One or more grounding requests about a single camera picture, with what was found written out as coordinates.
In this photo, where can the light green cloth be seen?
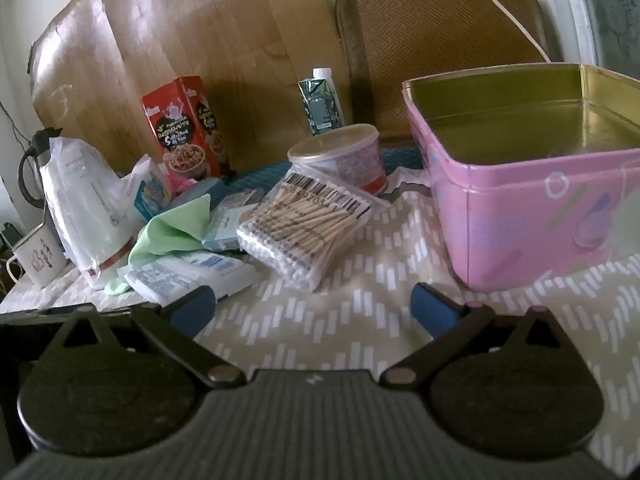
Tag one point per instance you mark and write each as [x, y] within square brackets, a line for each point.
[175, 230]

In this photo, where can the black kettle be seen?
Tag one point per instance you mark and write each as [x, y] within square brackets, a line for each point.
[32, 170]

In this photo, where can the white plastic bag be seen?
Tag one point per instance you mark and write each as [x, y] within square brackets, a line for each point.
[85, 200]

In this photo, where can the pink tin box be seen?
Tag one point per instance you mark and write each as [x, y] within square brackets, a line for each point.
[520, 220]

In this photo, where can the beige patterned tablecloth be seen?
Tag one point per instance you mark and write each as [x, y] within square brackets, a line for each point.
[360, 320]

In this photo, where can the green drink carton white cap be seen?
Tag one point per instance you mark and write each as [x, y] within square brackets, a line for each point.
[322, 105]

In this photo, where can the red snack box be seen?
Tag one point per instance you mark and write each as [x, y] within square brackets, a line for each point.
[182, 130]

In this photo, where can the white tissue packet blue label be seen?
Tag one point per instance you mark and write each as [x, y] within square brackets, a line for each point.
[195, 272]

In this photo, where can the wooden board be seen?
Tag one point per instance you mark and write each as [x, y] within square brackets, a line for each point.
[190, 50]

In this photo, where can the round tub with beige lid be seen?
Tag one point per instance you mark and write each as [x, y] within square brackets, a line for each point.
[345, 160]

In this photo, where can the blue printed packet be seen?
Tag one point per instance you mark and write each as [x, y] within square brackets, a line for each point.
[150, 199]

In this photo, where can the pink soft item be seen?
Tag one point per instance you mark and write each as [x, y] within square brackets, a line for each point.
[176, 180]

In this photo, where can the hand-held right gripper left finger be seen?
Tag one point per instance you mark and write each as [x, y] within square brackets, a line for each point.
[192, 310]

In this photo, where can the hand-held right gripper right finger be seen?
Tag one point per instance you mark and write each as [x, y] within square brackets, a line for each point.
[432, 310]

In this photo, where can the white window frame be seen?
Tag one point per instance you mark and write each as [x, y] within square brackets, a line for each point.
[575, 10]

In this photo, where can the blue soft pack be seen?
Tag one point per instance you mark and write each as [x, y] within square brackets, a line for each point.
[200, 191]

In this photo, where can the cotton swab pack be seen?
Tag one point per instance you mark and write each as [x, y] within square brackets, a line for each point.
[300, 230]

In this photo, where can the white enamel mug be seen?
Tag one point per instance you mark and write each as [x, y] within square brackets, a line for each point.
[37, 257]

